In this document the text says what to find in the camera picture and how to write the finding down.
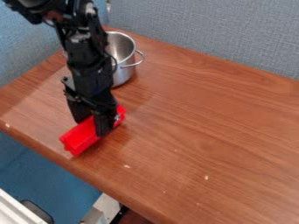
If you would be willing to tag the white radiator panel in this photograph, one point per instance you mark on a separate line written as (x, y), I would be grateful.
(15, 213)

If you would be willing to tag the metal pot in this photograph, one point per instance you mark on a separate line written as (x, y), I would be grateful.
(122, 49)

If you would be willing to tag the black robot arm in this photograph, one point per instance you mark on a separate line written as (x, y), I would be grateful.
(75, 20)

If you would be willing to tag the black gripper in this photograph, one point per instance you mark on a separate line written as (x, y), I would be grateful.
(87, 90)

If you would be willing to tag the red plastic block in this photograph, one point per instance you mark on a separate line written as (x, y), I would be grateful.
(81, 137)

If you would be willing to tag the white table leg bracket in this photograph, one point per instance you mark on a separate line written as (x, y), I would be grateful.
(103, 211)

